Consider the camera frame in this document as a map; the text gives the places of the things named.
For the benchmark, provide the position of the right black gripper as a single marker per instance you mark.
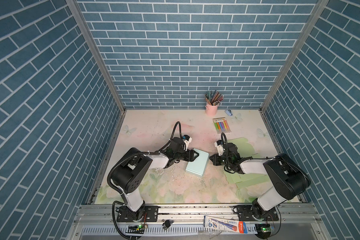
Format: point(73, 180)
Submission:
point(214, 160)

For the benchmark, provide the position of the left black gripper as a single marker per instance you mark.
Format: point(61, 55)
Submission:
point(189, 157)

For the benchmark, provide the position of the light blue paper box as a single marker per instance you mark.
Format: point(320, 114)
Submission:
point(198, 166)

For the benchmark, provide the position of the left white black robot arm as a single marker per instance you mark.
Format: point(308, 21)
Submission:
point(127, 174)

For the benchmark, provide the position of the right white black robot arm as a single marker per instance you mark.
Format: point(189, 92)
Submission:
point(288, 179)

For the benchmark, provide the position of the light green flat paper box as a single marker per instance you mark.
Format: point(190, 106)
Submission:
point(245, 149)

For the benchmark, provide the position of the pack of coloured markers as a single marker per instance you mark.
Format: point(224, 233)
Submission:
point(221, 125)

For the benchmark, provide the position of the pink pencil cup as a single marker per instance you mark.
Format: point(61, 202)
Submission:
point(211, 110)

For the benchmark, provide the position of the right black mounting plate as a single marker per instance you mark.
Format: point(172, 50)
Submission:
point(248, 213)

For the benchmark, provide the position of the black mounting plate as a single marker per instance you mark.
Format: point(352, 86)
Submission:
point(248, 213)
point(143, 214)

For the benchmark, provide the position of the coloured pencils bundle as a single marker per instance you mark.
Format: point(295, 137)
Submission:
point(213, 98)

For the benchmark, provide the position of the white red blue package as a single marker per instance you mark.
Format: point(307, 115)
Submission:
point(225, 225)

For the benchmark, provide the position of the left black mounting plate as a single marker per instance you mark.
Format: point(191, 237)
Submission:
point(143, 214)

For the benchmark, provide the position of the small black knob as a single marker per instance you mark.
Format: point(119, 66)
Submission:
point(167, 224)

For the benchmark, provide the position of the right green lit device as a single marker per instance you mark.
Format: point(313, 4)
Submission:
point(264, 231)

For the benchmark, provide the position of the left green circuit board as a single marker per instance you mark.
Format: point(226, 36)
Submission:
point(136, 229)

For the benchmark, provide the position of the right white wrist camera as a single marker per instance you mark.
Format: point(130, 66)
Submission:
point(220, 147)

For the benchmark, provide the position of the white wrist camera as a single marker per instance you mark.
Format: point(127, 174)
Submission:
point(220, 147)
point(187, 140)

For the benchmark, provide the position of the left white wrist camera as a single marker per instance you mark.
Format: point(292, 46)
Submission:
point(187, 140)

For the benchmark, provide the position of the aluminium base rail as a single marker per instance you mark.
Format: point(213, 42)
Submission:
point(297, 221)

